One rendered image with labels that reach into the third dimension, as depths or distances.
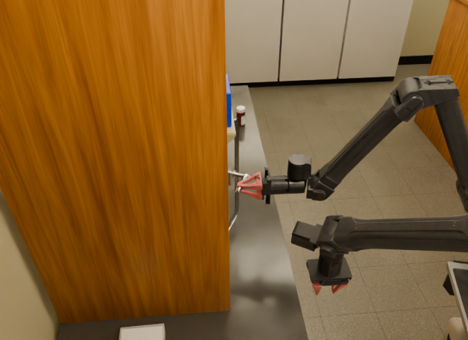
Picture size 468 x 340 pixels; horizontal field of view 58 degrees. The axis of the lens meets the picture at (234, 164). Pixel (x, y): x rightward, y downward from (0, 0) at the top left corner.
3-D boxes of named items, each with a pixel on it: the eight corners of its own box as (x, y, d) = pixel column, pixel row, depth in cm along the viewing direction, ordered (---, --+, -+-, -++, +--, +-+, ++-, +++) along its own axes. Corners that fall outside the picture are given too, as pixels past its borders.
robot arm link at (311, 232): (333, 252, 92) (346, 218, 95) (284, 234, 96) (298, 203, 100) (333, 270, 101) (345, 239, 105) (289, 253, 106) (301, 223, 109)
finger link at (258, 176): (236, 171, 130) (266, 171, 131) (236, 189, 135) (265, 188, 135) (237, 186, 125) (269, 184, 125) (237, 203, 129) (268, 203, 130)
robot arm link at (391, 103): (430, 104, 102) (422, 84, 110) (411, 93, 101) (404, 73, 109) (321, 207, 127) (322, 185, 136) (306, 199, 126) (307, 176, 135)
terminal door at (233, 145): (200, 276, 129) (191, 174, 104) (237, 212, 151) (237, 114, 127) (203, 277, 128) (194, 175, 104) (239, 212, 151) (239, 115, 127)
